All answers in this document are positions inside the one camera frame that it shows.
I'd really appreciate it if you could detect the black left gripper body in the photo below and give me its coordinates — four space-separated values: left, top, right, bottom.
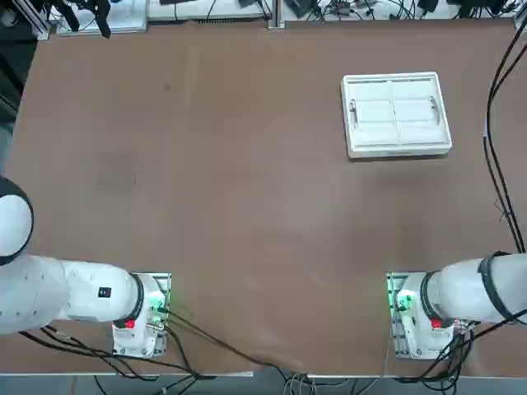
61 0 100 12

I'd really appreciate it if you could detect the long black base cable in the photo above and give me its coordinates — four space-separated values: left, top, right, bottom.
166 308 314 388

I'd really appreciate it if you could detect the black base cable bundle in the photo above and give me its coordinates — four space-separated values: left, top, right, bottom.
16 324 215 379

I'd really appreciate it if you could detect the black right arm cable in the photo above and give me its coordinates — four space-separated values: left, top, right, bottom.
452 308 527 342

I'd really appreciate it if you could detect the white board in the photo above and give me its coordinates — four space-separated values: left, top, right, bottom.
147 0 273 22

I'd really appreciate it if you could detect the aluminium profile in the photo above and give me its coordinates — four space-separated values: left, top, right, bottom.
24 0 53 41

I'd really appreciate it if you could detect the white tray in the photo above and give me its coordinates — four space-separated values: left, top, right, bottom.
55 0 148 37

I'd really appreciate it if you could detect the white folding storage box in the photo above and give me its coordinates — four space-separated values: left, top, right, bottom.
340 71 454 160

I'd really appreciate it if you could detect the thick black cable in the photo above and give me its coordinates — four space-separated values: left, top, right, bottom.
492 39 527 253
481 22 524 253

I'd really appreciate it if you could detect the aluminium profile post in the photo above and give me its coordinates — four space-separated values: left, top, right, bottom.
269 0 285 30

